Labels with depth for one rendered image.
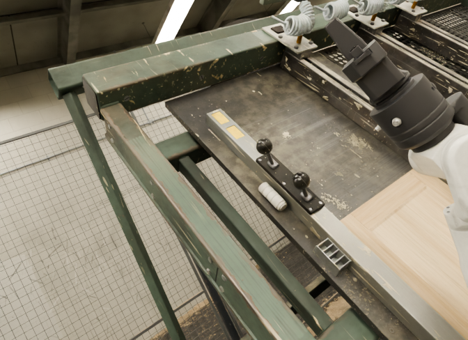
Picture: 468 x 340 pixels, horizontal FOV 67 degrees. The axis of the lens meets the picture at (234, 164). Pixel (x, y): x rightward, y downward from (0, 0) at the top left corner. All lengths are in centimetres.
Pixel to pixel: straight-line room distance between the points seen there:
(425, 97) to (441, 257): 51
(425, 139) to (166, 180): 54
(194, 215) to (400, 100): 47
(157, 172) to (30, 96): 512
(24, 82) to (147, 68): 496
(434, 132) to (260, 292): 41
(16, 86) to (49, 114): 57
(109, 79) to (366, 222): 77
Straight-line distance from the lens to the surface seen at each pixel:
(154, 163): 88
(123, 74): 108
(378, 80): 52
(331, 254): 82
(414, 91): 53
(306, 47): 132
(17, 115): 581
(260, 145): 80
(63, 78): 156
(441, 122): 55
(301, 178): 75
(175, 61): 114
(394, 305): 83
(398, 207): 99
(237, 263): 73
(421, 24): 190
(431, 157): 55
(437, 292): 90
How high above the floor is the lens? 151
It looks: 2 degrees up
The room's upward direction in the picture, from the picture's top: 27 degrees counter-clockwise
